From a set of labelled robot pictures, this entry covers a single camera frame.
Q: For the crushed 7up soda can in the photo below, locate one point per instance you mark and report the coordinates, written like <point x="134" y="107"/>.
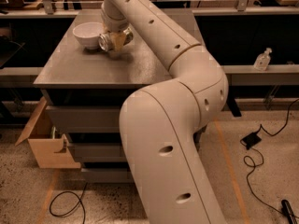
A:
<point x="105" y="43"/>

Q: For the white ceramic bowl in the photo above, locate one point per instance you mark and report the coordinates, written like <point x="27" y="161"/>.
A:
<point x="87" y="34"/>

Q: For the grey drawer cabinet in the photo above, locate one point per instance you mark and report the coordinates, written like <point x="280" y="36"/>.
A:
<point x="85" y="90"/>

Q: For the black power adapter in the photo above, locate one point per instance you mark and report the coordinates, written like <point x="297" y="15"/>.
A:
<point x="251" y="140"/>

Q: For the black cable loop left floor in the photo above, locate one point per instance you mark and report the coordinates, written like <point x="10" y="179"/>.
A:
<point x="71" y="202"/>

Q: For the clear sanitizer pump bottle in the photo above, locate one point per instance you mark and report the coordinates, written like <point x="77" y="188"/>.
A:
<point x="263" y="60"/>

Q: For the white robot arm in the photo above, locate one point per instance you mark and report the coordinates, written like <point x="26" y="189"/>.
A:
<point x="158" y="122"/>

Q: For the black power strip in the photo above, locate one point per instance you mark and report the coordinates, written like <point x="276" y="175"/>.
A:
<point x="287" y="212"/>

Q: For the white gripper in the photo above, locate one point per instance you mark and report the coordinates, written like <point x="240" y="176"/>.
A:
<point x="114" y="25"/>

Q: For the open cardboard box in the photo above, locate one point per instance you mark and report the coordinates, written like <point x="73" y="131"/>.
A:
<point x="48" y="147"/>

